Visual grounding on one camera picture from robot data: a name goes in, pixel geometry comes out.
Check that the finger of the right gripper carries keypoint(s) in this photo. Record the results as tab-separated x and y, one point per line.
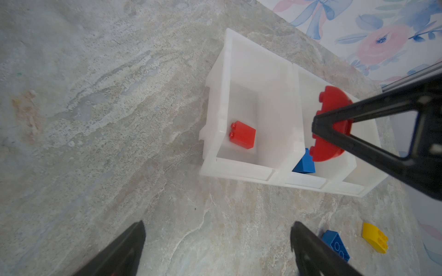
420	166

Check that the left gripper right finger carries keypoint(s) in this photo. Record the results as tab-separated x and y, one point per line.
314	257

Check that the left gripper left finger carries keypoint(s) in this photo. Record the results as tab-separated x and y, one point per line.
121	257

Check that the blue lego brick tall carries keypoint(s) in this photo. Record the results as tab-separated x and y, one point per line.
305	165

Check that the red rounded lego brick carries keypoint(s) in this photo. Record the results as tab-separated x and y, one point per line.
332	98

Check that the red sloped lego brick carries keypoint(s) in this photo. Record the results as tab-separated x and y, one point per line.
242	135

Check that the blue lego brick centre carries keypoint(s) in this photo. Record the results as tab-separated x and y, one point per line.
333	240

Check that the yellow lego brick top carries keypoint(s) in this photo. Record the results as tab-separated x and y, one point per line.
375	237

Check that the middle white bin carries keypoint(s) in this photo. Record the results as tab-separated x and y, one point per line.
310	88

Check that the left white bin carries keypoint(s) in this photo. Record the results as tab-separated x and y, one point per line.
251	84

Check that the right corner aluminium post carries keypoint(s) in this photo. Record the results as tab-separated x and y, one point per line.
416	76

